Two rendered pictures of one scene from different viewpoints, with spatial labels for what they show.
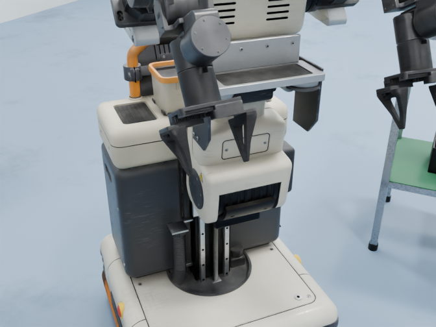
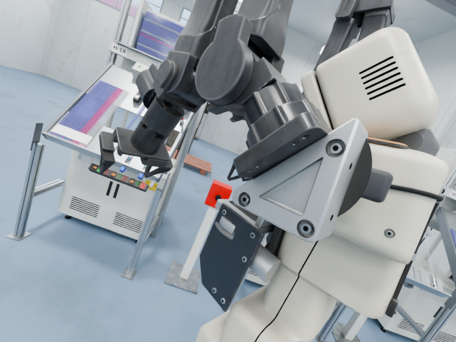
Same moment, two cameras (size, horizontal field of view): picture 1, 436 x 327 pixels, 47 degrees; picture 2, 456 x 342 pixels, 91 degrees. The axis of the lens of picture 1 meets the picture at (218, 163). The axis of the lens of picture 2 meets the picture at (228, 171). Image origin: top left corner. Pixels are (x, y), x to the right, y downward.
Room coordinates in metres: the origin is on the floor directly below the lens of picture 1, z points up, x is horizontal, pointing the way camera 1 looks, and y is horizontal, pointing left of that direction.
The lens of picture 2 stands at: (1.36, -0.42, 1.19)
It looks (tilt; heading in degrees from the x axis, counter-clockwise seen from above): 12 degrees down; 151
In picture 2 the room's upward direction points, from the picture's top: 23 degrees clockwise
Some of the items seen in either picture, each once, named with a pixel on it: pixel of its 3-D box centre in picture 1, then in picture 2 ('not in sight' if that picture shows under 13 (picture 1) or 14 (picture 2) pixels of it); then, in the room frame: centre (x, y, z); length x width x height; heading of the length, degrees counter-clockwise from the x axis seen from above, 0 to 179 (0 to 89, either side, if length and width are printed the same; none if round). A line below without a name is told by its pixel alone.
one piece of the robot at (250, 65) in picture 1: (254, 90); (270, 236); (1.03, -0.08, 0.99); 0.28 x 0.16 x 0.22; 112
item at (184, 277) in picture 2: not in sight; (202, 233); (0.09, 0.29, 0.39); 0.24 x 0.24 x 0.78; 66
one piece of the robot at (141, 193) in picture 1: (197, 172); not in sight; (1.39, 0.06, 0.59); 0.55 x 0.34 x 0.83; 112
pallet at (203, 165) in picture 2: not in sight; (182, 159); (-3.19, 0.96, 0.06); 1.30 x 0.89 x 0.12; 67
